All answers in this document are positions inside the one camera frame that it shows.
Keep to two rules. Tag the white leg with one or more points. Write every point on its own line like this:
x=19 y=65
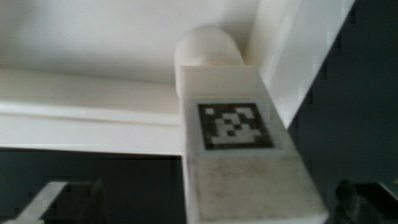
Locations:
x=248 y=183

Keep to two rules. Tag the white square tabletop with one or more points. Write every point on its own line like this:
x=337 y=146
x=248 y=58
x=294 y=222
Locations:
x=88 y=97

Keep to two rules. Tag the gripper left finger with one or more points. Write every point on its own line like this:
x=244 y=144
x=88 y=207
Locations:
x=66 y=204

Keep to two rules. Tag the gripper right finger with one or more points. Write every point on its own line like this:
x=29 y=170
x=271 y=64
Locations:
x=367 y=204

